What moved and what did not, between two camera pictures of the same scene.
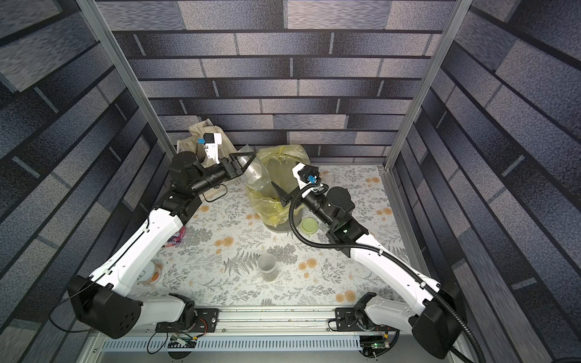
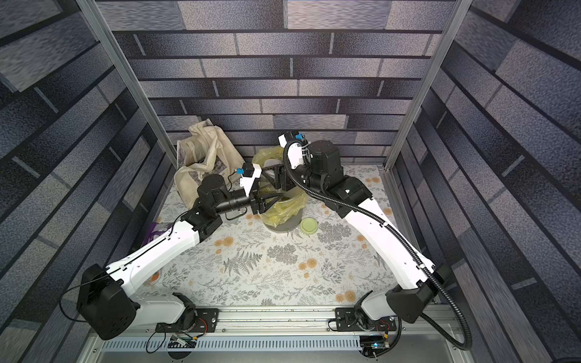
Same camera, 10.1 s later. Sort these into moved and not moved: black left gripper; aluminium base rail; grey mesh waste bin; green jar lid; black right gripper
Moved: black right gripper; black left gripper
Not moved: green jar lid; aluminium base rail; grey mesh waste bin
